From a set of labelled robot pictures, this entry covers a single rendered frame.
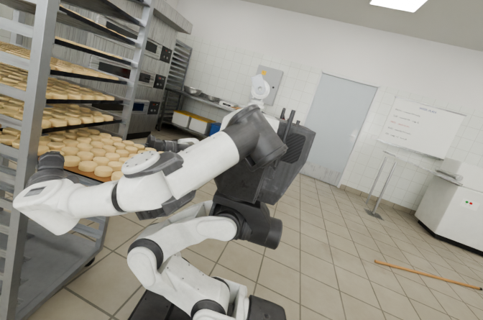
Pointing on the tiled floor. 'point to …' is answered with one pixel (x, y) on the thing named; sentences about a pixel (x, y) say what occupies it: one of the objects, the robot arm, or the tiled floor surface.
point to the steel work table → (195, 99)
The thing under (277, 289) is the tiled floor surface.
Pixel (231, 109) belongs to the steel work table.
